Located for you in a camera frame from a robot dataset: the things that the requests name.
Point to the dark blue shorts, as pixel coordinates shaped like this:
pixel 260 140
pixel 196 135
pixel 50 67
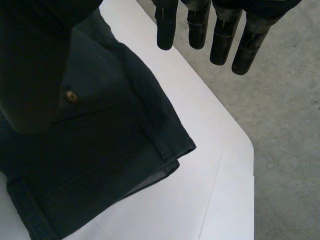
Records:
pixel 100 140

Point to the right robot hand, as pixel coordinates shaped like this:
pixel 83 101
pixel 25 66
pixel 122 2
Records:
pixel 30 75

